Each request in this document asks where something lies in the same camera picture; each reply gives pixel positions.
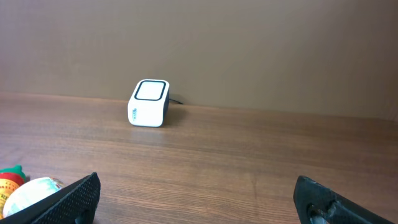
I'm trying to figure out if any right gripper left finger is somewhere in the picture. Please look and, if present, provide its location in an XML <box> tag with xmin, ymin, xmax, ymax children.
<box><xmin>1</xmin><ymin>172</ymin><xmax>101</xmax><ymax>224</ymax></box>

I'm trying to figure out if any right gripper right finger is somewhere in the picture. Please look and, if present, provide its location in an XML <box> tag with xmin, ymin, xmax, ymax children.
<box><xmin>293</xmin><ymin>175</ymin><xmax>392</xmax><ymax>224</ymax></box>

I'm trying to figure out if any white jar green lid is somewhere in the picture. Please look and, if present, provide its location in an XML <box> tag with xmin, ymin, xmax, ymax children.
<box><xmin>2</xmin><ymin>177</ymin><xmax>65</xmax><ymax>218</ymax></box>

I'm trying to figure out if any red sauce bottle green cap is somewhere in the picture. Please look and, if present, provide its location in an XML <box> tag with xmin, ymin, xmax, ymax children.
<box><xmin>0</xmin><ymin>165</ymin><xmax>26</xmax><ymax>219</ymax></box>

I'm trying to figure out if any white barcode scanner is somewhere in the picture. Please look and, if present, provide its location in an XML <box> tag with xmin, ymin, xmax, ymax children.
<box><xmin>127</xmin><ymin>79</ymin><xmax>170</xmax><ymax>128</ymax></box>

